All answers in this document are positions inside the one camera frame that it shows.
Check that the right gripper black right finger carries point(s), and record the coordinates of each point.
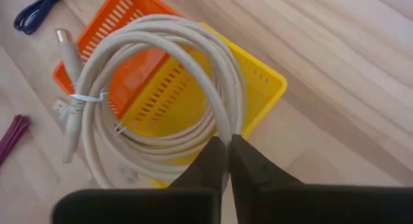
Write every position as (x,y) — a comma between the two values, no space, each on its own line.
(306,204)

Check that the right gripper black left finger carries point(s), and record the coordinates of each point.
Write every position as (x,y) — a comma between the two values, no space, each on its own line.
(145,206)

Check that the orange plastic basket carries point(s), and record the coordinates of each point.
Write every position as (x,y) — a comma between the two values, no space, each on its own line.
(138,72)

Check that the yellow plastic basket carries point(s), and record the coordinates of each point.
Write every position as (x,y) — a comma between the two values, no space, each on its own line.
(180,114)

